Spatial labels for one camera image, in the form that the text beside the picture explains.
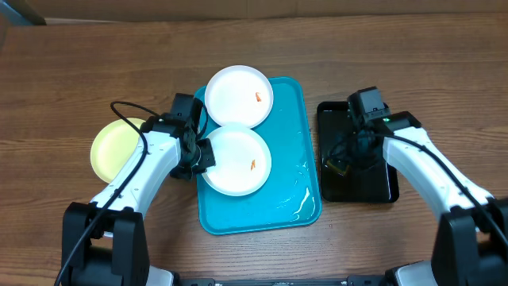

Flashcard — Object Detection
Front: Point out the white plate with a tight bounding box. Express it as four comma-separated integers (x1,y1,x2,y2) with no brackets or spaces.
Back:
202,125,272,197
204,65,274,129

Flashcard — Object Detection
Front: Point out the green and yellow sponge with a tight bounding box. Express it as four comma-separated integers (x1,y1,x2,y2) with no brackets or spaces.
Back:
325,158,350,176

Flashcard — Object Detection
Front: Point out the light green rimmed plate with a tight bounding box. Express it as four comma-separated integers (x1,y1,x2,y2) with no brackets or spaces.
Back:
90,119,139,184

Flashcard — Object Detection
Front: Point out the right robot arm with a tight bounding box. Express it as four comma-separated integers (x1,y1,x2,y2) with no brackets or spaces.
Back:
318,111,507,285

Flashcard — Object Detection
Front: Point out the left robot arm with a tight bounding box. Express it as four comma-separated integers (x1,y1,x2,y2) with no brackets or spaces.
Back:
56,117,215,286

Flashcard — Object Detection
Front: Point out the black rectangular water tray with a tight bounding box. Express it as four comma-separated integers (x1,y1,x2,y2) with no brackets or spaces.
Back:
317,102,399,203

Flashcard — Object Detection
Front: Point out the teal plastic tray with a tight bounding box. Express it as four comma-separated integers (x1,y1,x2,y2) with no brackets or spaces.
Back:
197,76,322,235

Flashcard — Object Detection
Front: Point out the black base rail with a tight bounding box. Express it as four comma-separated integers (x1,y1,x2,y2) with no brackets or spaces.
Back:
172,275,394,286

